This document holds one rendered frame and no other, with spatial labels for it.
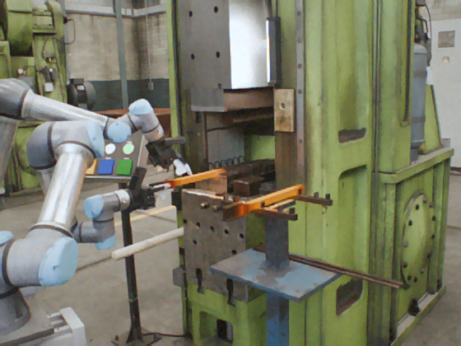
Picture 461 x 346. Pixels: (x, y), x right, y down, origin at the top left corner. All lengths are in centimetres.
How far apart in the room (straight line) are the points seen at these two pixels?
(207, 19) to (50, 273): 125
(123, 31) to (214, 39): 974
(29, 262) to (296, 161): 115
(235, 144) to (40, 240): 143
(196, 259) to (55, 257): 110
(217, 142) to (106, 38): 921
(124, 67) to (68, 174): 1031
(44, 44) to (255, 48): 515
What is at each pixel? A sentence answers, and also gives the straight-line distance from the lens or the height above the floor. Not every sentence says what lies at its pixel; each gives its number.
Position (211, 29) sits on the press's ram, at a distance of 200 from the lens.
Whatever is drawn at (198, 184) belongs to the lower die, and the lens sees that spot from 213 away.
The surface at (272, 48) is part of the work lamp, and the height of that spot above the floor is 152.
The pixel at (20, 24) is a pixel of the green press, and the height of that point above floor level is 219.
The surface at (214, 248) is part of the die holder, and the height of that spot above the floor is 68.
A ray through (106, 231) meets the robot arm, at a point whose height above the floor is 90.
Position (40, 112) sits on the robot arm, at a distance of 163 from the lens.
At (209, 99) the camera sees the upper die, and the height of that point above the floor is 132.
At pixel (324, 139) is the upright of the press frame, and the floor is 116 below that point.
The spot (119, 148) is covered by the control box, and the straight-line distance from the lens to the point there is 233.
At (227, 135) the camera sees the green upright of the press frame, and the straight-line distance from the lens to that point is 237.
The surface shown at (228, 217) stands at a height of 98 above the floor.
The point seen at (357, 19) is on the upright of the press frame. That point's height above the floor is 164.
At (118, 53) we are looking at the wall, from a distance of 1155.
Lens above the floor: 141
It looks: 11 degrees down
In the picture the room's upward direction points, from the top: 2 degrees counter-clockwise
